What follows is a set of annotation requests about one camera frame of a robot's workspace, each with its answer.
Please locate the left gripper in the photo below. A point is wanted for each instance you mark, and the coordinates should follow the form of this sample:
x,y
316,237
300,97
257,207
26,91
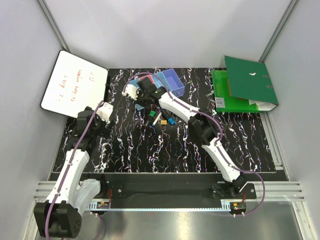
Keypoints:
x,y
105,131

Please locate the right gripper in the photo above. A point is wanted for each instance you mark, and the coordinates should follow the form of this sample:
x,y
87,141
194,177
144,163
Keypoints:
x,y
146,106

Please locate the light blue bin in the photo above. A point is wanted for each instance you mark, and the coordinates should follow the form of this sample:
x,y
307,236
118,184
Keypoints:
x,y
138,107

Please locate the pink bin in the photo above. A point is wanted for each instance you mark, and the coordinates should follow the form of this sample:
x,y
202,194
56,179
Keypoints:
x,y
148,76

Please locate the light blue capped marker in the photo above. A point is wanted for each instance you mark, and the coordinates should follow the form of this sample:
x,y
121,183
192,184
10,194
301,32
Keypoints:
x,y
156,119

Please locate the purple bin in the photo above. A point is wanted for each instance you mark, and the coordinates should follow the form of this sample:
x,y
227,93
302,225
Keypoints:
x,y
173,82

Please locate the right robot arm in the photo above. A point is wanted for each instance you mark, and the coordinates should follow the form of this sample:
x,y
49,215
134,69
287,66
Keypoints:
x,y
203,130

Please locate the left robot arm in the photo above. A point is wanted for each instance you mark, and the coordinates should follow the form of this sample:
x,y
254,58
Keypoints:
x,y
60,215

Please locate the green capped black highlighter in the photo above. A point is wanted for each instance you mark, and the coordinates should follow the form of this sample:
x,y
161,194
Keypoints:
x,y
149,119

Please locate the blue capped black marker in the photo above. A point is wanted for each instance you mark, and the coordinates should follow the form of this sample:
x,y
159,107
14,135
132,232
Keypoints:
x,y
168,116

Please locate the orange eraser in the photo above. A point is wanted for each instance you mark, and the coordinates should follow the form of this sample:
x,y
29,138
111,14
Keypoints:
x,y
163,122

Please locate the white dry-erase board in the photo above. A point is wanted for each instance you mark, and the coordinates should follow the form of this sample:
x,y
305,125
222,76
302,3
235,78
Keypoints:
x,y
74,84

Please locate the green plastic folder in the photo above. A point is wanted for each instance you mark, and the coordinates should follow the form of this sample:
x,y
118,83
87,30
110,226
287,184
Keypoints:
x,y
224,102

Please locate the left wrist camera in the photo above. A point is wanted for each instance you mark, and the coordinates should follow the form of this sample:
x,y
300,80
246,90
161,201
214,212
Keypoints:
x,y
105,111

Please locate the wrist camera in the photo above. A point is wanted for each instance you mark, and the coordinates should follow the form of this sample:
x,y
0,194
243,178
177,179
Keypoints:
x,y
105,111
131,91

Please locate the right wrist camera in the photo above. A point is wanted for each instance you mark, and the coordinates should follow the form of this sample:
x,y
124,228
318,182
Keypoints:
x,y
131,91

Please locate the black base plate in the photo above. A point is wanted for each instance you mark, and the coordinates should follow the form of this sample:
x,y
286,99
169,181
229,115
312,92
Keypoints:
x,y
125,185

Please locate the green ring binder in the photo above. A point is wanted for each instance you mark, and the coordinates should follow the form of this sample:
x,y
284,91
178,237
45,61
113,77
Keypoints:
x,y
250,81

